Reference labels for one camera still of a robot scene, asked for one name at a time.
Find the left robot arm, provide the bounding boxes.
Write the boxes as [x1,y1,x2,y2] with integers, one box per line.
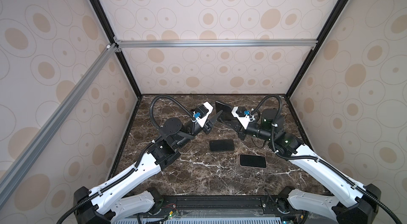
[73,112,222,224]

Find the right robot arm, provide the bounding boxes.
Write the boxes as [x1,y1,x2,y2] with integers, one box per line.
[216,102,381,224]

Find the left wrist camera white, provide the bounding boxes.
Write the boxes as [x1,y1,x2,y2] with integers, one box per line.
[194,102,214,128]

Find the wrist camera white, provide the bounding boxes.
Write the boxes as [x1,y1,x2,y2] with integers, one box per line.
[231,106,255,130]
[194,102,214,128]

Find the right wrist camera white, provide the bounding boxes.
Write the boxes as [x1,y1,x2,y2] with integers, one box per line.
[231,106,255,130]

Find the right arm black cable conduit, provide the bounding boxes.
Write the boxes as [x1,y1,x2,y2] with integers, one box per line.
[252,94,403,224]

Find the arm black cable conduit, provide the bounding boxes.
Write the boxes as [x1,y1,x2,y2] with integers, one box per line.
[252,94,403,224]
[56,95,195,224]

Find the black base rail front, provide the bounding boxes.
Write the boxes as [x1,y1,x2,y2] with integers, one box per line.
[83,194,357,224]

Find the horizontal aluminium rail back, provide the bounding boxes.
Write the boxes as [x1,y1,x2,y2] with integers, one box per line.
[117,39,318,49]

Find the aluminium rail left wall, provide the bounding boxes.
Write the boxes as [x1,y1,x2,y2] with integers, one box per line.
[1,43,118,208]

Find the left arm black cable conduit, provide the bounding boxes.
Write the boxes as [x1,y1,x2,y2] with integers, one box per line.
[56,95,195,224]

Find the black frame post left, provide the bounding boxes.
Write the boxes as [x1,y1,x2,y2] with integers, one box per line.
[89,0,142,99]

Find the black frame post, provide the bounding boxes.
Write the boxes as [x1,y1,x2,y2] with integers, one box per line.
[89,0,142,99]
[286,0,349,99]

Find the black frame post right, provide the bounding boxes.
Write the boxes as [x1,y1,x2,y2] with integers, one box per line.
[286,0,349,99]

